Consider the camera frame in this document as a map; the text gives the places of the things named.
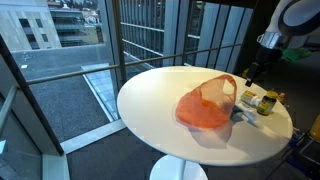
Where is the white round table pedestal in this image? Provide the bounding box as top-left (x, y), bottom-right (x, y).
top-left (148, 154), bottom-right (210, 180)

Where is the small orange capped bottle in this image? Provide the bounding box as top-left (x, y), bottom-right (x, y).
top-left (277, 92), bottom-right (287, 105)

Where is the orange translucent plastic bag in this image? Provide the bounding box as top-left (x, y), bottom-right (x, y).
top-left (175, 74), bottom-right (239, 130)

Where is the yellow bin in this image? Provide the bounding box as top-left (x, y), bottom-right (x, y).
top-left (309, 114), bottom-right (320, 142)

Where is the teal blue labelled container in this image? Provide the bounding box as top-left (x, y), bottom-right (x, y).
top-left (229, 105), bottom-right (246, 123)

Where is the dark bottle with yellow cap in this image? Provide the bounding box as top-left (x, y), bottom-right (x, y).
top-left (256, 90), bottom-right (280, 117)

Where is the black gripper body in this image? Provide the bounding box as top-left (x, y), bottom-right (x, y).
top-left (254, 45), bottom-right (284, 68)

